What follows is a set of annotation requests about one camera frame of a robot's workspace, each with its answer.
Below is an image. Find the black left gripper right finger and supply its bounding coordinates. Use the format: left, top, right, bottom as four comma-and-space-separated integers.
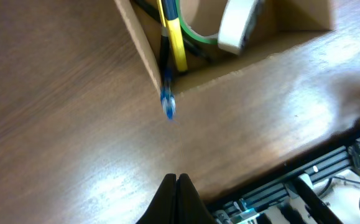
175, 174, 216, 224

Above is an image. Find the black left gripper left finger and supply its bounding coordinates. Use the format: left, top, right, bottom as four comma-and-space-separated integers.
136, 174, 177, 224

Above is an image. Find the blue ballpoint pen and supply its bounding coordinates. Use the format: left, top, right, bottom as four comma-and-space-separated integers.
159, 27, 176, 120

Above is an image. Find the green tape roll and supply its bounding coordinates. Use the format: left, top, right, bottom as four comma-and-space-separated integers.
175, 0, 218, 45

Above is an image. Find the beige masking tape roll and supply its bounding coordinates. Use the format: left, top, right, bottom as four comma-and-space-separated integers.
218, 0, 264, 55

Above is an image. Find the yellow highlighter marker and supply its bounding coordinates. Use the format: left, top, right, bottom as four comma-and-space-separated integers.
157, 0, 188, 72

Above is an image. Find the brown cardboard box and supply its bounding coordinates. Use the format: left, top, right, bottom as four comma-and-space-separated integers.
116, 0, 333, 95

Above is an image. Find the black ballpoint pen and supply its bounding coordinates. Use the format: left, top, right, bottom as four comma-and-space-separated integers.
134, 0, 212, 63

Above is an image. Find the black aluminium frame rail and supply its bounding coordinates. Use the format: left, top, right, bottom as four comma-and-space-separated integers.
207, 131, 360, 223

